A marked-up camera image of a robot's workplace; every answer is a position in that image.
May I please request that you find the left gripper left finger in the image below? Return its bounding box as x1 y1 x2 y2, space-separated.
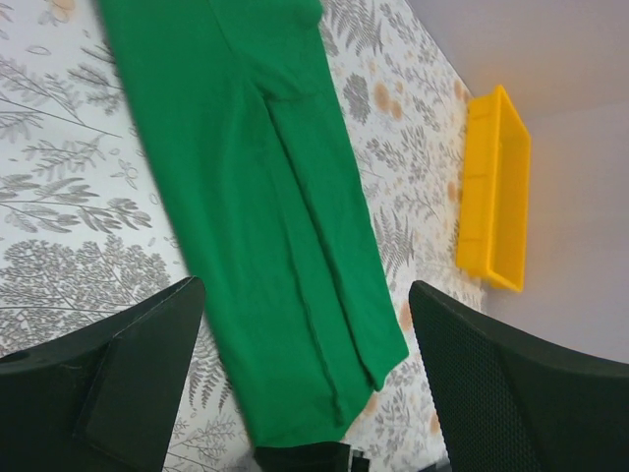
1 277 205 471

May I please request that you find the yellow plastic tray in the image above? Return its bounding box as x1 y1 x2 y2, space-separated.
456 85 532 292

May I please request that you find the green t shirt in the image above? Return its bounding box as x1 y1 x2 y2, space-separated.
99 1 408 447

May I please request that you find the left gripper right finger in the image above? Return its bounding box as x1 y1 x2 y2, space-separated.
409 281 628 471

